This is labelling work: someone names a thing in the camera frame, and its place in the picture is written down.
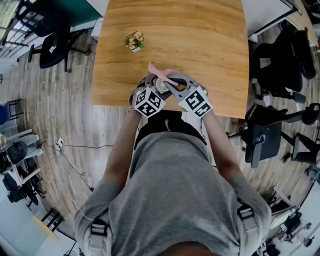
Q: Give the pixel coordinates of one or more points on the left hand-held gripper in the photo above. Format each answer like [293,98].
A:
[147,102]

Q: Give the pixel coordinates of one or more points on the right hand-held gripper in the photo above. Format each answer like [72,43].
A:
[197,102]

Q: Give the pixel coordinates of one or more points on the pink cloth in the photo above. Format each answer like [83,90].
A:
[156,70]

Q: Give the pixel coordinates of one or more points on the small white handheld fan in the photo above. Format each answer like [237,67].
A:
[161,86]

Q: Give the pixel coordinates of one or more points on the person's left forearm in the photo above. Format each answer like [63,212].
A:
[122,150]

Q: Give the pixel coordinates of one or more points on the person's right forearm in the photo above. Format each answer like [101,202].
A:
[220,145]

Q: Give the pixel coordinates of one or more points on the white work desk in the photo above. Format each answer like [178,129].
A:
[295,220]

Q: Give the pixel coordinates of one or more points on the person's left hand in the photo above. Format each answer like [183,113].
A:
[138,86]

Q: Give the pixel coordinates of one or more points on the potted flowers in white pot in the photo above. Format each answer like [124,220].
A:
[135,41]

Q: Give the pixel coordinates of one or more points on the person's black shorts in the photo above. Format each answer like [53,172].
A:
[160,125]

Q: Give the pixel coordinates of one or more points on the white ventilated box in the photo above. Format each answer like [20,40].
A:
[97,28]

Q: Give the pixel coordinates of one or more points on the black office chair grey armrests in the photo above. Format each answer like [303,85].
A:
[265,135]

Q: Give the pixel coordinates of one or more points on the black mesh office chair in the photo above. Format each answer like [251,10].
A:
[303,50]
[277,72]
[53,47]

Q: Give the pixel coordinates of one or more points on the green partition panel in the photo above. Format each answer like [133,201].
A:
[77,11]

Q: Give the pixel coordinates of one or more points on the person's grey t-shirt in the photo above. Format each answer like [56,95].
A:
[175,195]

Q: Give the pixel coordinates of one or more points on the white power strip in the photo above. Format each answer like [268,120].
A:
[60,143]

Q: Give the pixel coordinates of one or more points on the black chair with curved headrest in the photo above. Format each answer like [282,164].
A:
[310,115]

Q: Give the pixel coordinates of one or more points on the black metal stool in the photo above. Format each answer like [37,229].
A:
[16,110]
[52,220]

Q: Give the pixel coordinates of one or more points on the black metal railing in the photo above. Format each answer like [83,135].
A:
[15,42]

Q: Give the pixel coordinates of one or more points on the blue bin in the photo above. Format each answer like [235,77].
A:
[4,113]

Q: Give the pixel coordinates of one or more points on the person's head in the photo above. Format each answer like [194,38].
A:
[197,250]

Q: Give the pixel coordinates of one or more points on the yellow round table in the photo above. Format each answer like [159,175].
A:
[46,228]

